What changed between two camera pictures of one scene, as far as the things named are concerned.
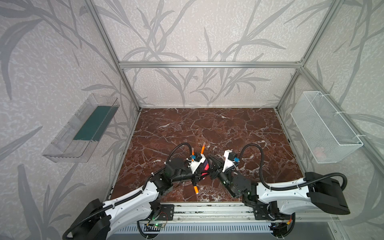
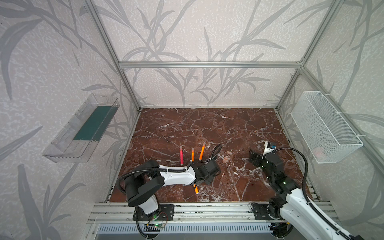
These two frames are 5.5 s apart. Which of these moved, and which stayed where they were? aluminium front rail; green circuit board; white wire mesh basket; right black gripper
Moved: right black gripper
Stayed: aluminium front rail; white wire mesh basket; green circuit board
